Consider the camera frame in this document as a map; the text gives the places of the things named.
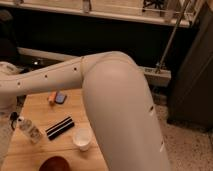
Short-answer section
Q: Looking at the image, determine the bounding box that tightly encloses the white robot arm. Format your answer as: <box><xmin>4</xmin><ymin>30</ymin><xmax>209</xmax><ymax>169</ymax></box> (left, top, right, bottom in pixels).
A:
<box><xmin>0</xmin><ymin>51</ymin><xmax>171</xmax><ymax>171</ymax></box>

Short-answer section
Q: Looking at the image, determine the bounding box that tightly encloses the clear plastic bottle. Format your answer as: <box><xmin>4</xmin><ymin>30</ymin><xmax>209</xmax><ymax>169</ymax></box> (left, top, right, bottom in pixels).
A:
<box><xmin>18</xmin><ymin>116</ymin><xmax>42</xmax><ymax>143</ymax></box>

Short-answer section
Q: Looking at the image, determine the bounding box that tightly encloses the blue rectangular eraser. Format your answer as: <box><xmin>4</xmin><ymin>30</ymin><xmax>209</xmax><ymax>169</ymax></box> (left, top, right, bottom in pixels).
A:
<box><xmin>55</xmin><ymin>92</ymin><xmax>67</xmax><ymax>104</ymax></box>

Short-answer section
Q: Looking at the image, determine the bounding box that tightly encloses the black white striped block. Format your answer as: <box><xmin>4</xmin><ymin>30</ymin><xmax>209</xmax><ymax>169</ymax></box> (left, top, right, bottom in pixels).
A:
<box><xmin>46</xmin><ymin>117</ymin><xmax>75</xmax><ymax>140</ymax></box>

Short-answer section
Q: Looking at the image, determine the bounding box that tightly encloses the white plastic cup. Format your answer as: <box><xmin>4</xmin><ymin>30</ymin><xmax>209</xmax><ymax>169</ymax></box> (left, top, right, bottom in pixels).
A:
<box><xmin>72</xmin><ymin>128</ymin><xmax>92</xmax><ymax>151</ymax></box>

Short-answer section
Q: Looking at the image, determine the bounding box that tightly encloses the orange marker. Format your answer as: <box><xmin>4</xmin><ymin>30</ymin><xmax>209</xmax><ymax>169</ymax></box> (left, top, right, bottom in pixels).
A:
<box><xmin>48</xmin><ymin>91</ymin><xmax>57</xmax><ymax>104</ymax></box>

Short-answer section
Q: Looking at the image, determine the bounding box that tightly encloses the red bowl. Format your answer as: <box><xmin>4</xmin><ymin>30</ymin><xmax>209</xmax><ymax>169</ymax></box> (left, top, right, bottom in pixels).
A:
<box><xmin>39</xmin><ymin>156</ymin><xmax>71</xmax><ymax>171</ymax></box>

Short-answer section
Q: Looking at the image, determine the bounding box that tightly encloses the black tripod stand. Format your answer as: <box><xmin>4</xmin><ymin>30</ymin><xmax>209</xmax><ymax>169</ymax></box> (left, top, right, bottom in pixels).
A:
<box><xmin>10</xmin><ymin>112</ymin><xmax>19</xmax><ymax>130</ymax></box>

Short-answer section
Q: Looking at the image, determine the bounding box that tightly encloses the metal pole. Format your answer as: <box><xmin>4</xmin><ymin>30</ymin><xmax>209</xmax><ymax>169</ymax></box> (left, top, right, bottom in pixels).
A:
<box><xmin>155</xmin><ymin>0</ymin><xmax>190</xmax><ymax>74</ymax></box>

